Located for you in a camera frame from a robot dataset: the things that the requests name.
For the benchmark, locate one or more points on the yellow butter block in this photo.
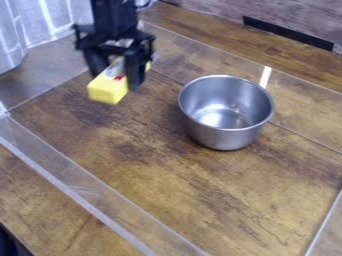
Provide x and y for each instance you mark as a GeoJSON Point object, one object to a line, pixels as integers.
{"type": "Point", "coordinates": [109, 87]}

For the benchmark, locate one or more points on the silver metal pot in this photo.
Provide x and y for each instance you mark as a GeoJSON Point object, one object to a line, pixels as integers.
{"type": "Point", "coordinates": [226, 110]}

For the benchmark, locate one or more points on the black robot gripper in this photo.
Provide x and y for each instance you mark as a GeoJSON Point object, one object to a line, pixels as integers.
{"type": "Point", "coordinates": [114, 35]}

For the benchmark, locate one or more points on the clear acrylic barrier wall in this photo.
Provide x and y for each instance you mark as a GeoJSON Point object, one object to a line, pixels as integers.
{"type": "Point", "coordinates": [164, 196]}

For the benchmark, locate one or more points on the black strip on table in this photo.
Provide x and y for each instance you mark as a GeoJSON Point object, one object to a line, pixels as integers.
{"type": "Point", "coordinates": [288, 33]}

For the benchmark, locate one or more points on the white patterned curtain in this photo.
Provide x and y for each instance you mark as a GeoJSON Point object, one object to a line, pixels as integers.
{"type": "Point", "coordinates": [31, 22]}

